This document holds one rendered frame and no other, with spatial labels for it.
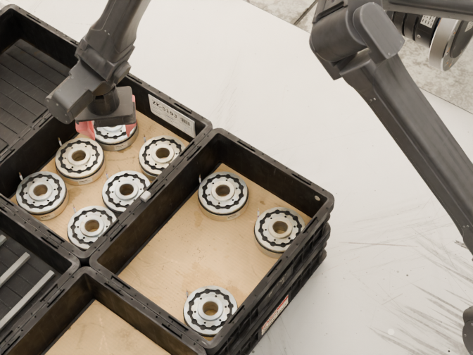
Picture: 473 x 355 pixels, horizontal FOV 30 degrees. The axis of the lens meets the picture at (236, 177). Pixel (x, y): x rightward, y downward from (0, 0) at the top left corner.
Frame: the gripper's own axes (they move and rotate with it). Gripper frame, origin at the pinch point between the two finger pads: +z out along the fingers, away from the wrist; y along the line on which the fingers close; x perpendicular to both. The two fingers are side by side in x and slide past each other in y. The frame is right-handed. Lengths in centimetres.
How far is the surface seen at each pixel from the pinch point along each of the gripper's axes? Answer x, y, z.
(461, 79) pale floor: 88, 110, 108
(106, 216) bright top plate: -5.5, -3.9, 20.2
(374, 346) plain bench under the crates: -33, 47, 36
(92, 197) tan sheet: 1.5, -7.1, 23.5
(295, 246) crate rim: -20.8, 32.0, 13.3
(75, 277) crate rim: -22.2, -9.1, 13.1
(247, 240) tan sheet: -12.7, 23.7, 23.4
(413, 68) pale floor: 95, 94, 108
